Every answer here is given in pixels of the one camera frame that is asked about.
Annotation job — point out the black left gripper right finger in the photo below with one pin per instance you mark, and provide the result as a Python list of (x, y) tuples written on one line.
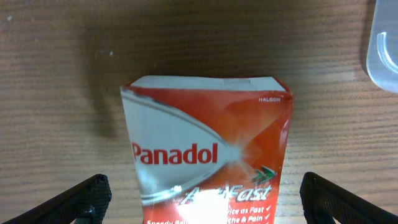
[(327, 203)]

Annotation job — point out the red Panadol box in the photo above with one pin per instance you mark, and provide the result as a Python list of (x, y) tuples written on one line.
[(208, 150)]

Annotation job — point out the clear plastic container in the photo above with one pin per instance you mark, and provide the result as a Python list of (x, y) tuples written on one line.
[(381, 60)]

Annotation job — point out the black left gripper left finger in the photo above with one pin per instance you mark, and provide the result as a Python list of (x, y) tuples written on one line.
[(87, 202)]

